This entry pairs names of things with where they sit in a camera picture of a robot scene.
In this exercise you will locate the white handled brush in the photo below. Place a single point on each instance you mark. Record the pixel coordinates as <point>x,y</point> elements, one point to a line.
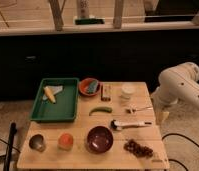
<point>117,125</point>

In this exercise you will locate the dark purple bowl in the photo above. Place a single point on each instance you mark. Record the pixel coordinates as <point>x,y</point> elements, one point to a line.
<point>99,139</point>

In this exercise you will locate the green box on shelf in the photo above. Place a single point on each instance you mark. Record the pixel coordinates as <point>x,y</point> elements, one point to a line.
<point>89,21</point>

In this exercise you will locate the white cup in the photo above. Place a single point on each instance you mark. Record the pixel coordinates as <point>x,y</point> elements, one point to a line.
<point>127,91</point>

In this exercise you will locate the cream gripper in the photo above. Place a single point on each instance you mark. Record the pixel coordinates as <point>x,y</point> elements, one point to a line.
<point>161,114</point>

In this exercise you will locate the orange bowl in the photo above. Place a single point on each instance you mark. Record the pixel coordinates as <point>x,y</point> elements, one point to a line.
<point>83,85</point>

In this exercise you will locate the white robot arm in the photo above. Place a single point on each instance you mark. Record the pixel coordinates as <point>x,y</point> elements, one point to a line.
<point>176,83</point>

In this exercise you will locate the bunch of dark grapes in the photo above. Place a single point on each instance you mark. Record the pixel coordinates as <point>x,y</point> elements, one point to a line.
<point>138,150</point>

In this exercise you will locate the yellow corn cob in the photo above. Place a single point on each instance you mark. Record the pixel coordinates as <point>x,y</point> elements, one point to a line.
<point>49,94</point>

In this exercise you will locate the metal spoon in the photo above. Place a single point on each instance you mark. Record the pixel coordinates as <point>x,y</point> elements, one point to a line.
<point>131,110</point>

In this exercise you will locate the green pepper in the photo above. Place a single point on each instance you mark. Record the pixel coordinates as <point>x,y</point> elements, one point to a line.
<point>101,109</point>

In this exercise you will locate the brown wooden block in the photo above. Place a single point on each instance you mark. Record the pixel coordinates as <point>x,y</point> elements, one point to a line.
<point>106,92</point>

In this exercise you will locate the black pole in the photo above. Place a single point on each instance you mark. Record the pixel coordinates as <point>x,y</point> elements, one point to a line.
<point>9,148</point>

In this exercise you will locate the green sponge in bowl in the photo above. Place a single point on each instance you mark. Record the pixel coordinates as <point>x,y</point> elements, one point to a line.
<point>92,87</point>

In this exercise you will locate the green plastic tray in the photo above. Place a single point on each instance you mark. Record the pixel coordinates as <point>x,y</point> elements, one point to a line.
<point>65,108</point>

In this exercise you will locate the wooden shelf rail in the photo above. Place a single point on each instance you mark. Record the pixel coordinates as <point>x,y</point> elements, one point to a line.
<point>30,27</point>

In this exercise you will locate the orange fruit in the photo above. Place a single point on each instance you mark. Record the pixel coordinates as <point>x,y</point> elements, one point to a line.
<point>65,141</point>

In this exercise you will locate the metal cup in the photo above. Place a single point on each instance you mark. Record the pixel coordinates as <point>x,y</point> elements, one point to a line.
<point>37,143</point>

